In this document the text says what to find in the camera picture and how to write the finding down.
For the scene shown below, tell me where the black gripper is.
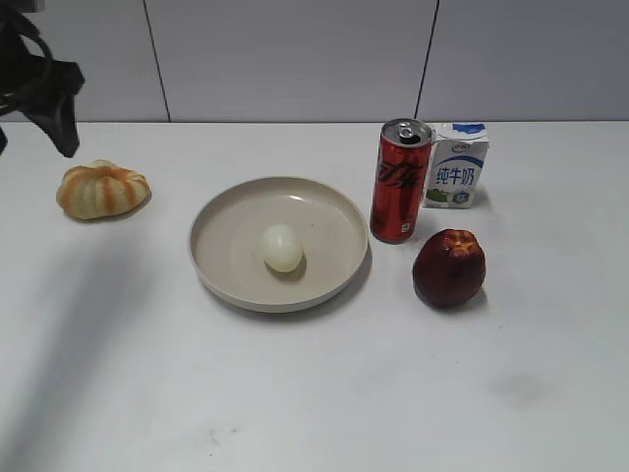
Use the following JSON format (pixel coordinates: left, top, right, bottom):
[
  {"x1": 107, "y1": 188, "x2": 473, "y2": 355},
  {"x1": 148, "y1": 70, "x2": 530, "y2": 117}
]
[{"x1": 1, "y1": 9, "x2": 85, "y2": 158}]

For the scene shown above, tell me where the white egg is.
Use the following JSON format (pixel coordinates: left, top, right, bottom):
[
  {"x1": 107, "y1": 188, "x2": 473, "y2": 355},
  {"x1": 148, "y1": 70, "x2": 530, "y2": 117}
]
[{"x1": 261, "y1": 224, "x2": 304, "y2": 272}]

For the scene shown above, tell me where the beige round plate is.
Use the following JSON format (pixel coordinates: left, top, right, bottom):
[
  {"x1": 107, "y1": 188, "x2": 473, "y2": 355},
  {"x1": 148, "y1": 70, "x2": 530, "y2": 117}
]
[{"x1": 189, "y1": 177, "x2": 371, "y2": 314}]

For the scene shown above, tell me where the striped bread bun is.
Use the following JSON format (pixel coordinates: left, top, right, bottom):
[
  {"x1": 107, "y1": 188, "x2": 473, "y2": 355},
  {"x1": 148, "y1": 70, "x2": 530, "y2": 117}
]
[{"x1": 56, "y1": 159, "x2": 151, "y2": 220}]

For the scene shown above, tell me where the red cola can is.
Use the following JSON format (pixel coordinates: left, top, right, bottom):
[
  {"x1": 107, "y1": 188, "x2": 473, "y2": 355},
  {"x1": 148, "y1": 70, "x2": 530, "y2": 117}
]
[{"x1": 371, "y1": 118, "x2": 434, "y2": 244}]

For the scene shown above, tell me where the white milk carton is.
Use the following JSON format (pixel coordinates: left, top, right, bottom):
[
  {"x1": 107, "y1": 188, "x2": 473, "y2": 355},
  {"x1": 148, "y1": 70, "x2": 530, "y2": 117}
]
[{"x1": 423, "y1": 123, "x2": 489, "y2": 208}]

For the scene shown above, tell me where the dark red apple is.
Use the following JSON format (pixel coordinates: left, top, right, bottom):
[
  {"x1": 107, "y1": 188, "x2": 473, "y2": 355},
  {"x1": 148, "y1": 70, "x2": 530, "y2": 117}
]
[{"x1": 412, "y1": 228, "x2": 486, "y2": 309}]

